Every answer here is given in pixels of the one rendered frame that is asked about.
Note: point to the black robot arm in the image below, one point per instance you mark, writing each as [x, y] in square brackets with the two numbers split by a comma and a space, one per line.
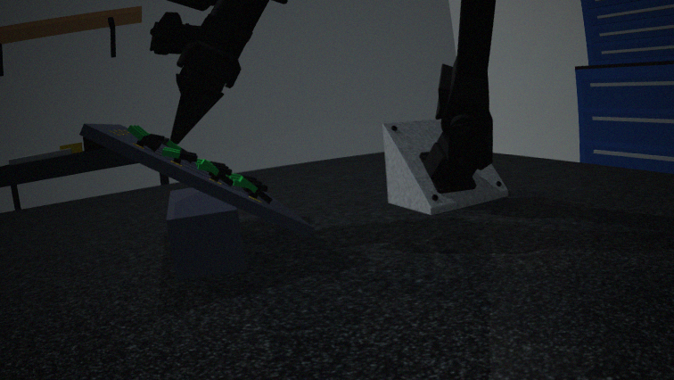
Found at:
[466, 142]

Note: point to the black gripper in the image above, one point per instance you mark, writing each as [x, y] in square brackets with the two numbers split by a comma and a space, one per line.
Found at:
[208, 67]

